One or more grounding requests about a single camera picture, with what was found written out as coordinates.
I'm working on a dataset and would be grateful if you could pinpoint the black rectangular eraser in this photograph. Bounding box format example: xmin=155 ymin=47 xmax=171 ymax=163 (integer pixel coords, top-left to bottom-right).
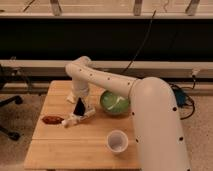
xmin=74 ymin=99 xmax=85 ymax=116

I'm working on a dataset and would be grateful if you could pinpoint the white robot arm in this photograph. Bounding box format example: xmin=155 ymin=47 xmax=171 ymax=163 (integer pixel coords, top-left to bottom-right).
xmin=65 ymin=56 xmax=192 ymax=171

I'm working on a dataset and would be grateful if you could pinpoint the green bowl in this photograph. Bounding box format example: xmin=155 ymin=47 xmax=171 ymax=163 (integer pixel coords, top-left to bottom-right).
xmin=100 ymin=90 xmax=130 ymax=116

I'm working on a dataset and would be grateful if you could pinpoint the white paper cup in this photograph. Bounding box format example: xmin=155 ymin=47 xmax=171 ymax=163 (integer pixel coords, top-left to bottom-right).
xmin=106 ymin=130 xmax=129 ymax=154

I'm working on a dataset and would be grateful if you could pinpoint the brown red snack piece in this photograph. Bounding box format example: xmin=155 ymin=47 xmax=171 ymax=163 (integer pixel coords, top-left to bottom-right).
xmin=42 ymin=116 xmax=63 ymax=125

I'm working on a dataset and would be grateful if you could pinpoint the black floor cable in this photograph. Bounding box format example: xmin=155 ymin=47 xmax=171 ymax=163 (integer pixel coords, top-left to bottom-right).
xmin=168 ymin=74 xmax=198 ymax=120

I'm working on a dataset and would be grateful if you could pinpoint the black hanging cable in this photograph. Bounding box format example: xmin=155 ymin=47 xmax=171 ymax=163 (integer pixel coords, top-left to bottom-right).
xmin=119 ymin=9 xmax=157 ymax=77

